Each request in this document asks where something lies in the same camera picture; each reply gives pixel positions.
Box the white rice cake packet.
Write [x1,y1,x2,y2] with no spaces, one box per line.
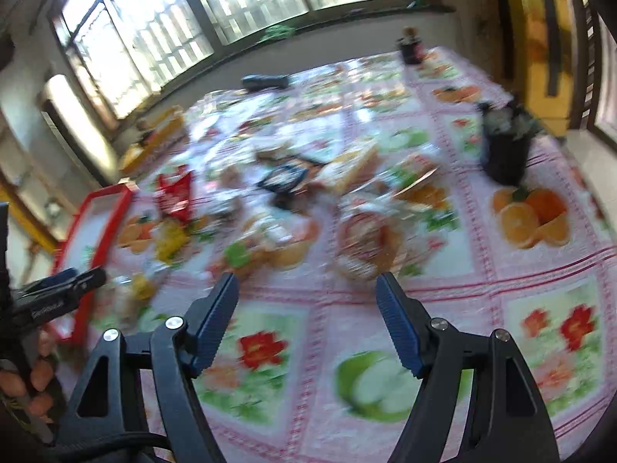
[94,276,133,321]

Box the yellow white snack packet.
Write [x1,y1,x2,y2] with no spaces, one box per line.
[130,273,157,302]

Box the large red snack bag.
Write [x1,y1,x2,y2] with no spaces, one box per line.
[154,166,194,225]

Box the round red label pastry packet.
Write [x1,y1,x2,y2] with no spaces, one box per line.
[334,194,409,281]

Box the dark blue snack bag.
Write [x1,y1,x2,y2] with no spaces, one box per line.
[257,157,324,206]

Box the long yellow cake packet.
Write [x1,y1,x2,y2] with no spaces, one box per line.
[316,139,378,196]

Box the person's left hand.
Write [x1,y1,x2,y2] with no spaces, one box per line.
[1,330,56,424]

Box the red rectangular tray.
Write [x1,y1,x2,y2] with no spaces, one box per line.
[48,183,137,347]

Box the dark bottle in box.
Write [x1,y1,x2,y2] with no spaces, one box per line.
[135,118,155,147]

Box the yellow cardboard box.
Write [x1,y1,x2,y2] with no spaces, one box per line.
[119,105,187,179]

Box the white tower air conditioner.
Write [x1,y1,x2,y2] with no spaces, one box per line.
[40,74,119,187]

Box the small green label bread packet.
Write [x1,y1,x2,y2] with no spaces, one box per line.
[384,153,440,196]

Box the floral fruit tablecloth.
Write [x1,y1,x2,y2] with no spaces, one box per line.
[57,47,616,462]

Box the window with metal bars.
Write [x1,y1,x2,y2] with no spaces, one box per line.
[50,0,411,128]

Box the black flashlight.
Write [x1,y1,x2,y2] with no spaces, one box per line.
[241,74,290,92]

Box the black plant pot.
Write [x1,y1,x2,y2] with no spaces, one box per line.
[477,99,543,187]

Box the green cloth on windowsill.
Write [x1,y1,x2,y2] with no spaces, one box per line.
[260,24,296,43]

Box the dark jar with cork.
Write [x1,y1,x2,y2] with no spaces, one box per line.
[398,26,425,65]

